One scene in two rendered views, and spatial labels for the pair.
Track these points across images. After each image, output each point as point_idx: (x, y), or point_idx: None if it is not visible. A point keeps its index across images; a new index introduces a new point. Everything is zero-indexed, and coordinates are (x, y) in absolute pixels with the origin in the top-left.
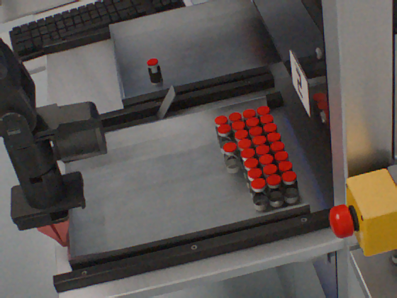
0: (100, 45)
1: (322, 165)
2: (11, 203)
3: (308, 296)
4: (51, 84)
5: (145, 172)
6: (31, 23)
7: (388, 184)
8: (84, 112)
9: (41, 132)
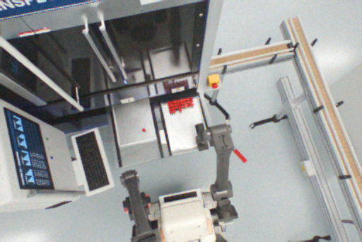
0: (121, 150)
1: (181, 94)
2: (204, 149)
3: None
4: (138, 161)
5: (179, 131)
6: (90, 182)
7: (212, 76)
8: (201, 124)
9: None
